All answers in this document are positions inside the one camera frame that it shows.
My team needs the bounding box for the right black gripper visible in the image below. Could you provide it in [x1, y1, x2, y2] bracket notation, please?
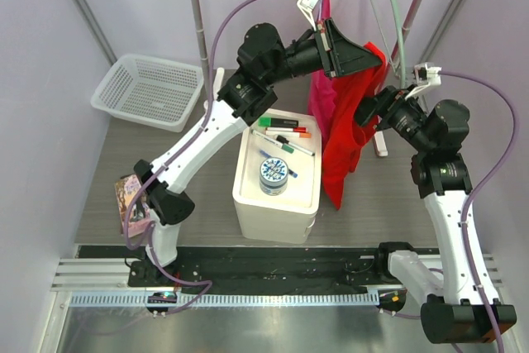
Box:
[345, 84, 435, 154]

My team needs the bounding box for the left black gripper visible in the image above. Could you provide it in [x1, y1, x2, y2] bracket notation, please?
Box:
[263, 18, 384, 88]

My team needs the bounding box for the red t shirt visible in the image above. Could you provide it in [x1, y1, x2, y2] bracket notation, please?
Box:
[322, 42, 386, 209]

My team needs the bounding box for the mint green hanger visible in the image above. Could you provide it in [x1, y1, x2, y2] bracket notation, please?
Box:
[369, 0, 406, 78]

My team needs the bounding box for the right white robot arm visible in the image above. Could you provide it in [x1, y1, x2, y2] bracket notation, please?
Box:
[354, 86, 517, 351]

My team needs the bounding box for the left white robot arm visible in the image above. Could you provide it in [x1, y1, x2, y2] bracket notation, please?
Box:
[134, 18, 382, 286]

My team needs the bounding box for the pink t shirt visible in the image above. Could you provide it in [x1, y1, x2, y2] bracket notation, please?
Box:
[307, 0, 338, 143]

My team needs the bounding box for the red whiteboard marker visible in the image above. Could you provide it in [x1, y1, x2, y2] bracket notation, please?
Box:
[265, 127, 307, 133]

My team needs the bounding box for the green capped white marker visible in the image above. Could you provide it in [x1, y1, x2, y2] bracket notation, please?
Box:
[250, 129, 316, 156]

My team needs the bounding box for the green highlighter marker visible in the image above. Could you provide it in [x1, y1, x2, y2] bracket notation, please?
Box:
[258, 117, 298, 128]

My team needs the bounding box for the blue patterned round tin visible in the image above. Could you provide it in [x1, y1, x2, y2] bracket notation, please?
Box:
[259, 157, 289, 196]

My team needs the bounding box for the blue ballpoint pen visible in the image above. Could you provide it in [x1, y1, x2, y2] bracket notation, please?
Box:
[258, 149, 298, 178]

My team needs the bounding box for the white foam box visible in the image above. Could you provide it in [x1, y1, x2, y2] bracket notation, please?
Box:
[232, 108, 322, 244]

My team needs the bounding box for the white plastic basket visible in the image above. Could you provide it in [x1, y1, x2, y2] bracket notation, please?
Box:
[90, 54, 204, 132]

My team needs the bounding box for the pink illustrated book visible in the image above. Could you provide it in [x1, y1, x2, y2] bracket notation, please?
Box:
[114, 174, 151, 237]

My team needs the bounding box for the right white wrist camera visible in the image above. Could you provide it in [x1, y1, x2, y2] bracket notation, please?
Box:
[406, 63, 442, 100]

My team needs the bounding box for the white slotted cable duct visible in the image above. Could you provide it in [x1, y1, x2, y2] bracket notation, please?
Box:
[69, 291, 379, 308]

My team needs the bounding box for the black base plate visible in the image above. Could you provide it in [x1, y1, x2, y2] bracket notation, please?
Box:
[127, 245, 425, 293]

